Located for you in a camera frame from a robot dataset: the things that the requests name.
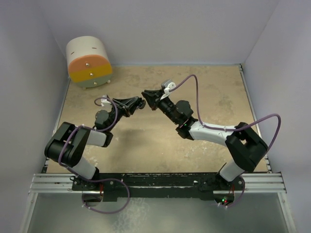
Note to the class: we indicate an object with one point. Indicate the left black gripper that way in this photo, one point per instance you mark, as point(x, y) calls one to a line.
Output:
point(123, 105)

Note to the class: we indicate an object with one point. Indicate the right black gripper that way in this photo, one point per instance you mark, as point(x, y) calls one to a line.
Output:
point(152, 98)

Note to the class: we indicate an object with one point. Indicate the black earbud charging case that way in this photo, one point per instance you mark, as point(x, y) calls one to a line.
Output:
point(141, 103)

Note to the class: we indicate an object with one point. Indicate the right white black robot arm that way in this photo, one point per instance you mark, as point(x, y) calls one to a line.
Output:
point(246, 147)

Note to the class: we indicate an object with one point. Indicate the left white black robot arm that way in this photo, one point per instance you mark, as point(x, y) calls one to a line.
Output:
point(67, 145)

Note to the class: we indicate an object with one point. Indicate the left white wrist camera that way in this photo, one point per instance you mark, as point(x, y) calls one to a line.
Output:
point(104, 101)

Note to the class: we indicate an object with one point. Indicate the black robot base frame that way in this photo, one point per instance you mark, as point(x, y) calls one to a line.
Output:
point(190, 185)

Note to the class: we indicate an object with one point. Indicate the aluminium extrusion rail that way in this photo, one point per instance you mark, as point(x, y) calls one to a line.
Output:
point(60, 183)

